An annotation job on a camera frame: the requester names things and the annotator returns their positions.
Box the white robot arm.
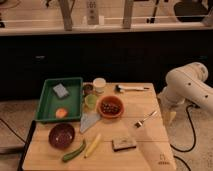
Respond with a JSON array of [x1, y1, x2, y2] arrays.
[[158, 62, 213, 126]]

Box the orange bowl with contents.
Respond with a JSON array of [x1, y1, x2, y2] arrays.
[[97, 96, 124, 119]]

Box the purple bowl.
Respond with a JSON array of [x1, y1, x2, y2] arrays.
[[49, 123, 75, 149]]

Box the metal fork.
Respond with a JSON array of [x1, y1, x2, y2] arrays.
[[134, 111, 157, 128]]

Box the white cup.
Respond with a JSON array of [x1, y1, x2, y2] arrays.
[[93, 78, 106, 93]]

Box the light green cup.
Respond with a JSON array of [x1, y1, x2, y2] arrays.
[[85, 94, 98, 110]]

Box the yellow banana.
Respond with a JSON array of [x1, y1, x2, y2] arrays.
[[84, 134, 102, 158]]

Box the grey folded cloth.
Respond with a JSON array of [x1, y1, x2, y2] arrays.
[[79, 113, 101, 133]]

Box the small dark cup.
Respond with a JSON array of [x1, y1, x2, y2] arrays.
[[83, 84, 93, 96]]

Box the green plastic tray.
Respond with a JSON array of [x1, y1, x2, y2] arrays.
[[35, 77, 83, 123]]

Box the orange round object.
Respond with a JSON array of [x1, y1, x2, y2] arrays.
[[55, 108, 68, 119]]

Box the blue-grey sponge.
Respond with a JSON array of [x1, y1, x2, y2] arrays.
[[53, 84, 69, 98]]

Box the green cucumber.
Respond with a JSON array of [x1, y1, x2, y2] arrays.
[[62, 140, 86, 162]]

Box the black floor cable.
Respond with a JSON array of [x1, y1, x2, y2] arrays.
[[169, 104, 198, 153]]

